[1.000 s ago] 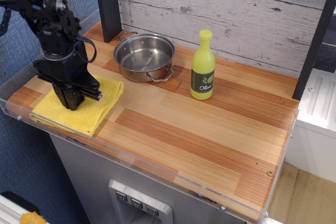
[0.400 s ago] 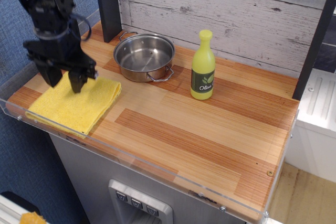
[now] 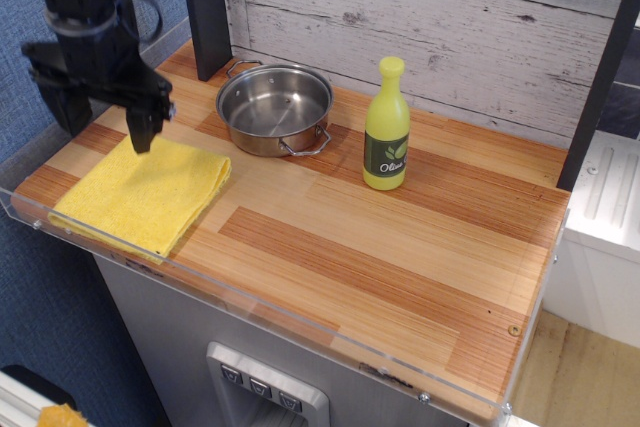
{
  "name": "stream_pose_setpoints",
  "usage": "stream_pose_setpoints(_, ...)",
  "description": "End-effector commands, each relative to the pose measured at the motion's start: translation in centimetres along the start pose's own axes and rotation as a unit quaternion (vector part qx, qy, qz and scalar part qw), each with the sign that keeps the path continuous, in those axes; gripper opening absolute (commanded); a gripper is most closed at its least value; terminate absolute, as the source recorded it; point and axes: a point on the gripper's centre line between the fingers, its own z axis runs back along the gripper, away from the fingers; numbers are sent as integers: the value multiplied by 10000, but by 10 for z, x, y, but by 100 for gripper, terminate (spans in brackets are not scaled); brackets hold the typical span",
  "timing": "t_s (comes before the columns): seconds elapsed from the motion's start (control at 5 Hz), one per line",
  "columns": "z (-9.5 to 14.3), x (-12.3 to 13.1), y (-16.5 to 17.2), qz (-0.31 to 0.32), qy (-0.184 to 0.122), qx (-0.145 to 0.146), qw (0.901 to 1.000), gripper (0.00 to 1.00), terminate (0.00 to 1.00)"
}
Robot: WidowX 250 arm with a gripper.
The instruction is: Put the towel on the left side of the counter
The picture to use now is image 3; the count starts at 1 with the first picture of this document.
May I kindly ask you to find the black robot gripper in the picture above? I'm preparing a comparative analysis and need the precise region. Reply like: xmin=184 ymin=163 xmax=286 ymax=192
xmin=21 ymin=0 xmax=175 ymax=154

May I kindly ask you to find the yellow towel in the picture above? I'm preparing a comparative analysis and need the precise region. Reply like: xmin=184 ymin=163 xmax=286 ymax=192
xmin=48 ymin=137 xmax=231 ymax=264

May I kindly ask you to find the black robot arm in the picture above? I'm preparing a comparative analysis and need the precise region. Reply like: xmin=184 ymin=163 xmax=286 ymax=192
xmin=21 ymin=0 xmax=175 ymax=153

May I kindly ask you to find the clear acrylic counter guard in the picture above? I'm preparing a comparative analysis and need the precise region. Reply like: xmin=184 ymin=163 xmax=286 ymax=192
xmin=0 ymin=119 xmax=572 ymax=418

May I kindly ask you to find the stainless steel pot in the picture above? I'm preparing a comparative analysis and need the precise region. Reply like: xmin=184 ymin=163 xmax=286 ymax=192
xmin=216 ymin=60 xmax=334 ymax=157

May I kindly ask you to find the yellow olive oil bottle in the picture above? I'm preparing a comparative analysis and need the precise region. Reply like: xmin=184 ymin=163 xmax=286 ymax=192
xmin=363 ymin=56 xmax=410 ymax=191

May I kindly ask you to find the silver dispenser panel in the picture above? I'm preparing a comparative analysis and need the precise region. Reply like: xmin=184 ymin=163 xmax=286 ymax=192
xmin=206 ymin=341 xmax=331 ymax=426

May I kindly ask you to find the yellow object bottom left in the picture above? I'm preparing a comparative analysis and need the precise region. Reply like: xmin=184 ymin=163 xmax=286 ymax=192
xmin=36 ymin=404 xmax=89 ymax=427

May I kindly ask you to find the white appliance at right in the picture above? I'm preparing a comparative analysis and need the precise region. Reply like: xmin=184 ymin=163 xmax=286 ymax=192
xmin=543 ymin=131 xmax=639 ymax=347

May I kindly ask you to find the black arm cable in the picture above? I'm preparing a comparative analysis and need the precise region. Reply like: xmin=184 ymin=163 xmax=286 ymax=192
xmin=119 ymin=0 xmax=164 ymax=46

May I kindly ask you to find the dark vertical post left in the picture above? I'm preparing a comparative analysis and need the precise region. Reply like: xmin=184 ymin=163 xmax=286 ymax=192
xmin=186 ymin=0 xmax=232 ymax=81

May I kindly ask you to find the dark vertical post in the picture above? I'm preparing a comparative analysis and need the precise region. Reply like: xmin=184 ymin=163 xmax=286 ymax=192
xmin=556 ymin=0 xmax=639 ymax=192
xmin=186 ymin=0 xmax=232 ymax=81

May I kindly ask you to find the dark vertical post right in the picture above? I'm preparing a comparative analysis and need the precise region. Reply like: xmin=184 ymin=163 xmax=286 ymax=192
xmin=556 ymin=0 xmax=639 ymax=192

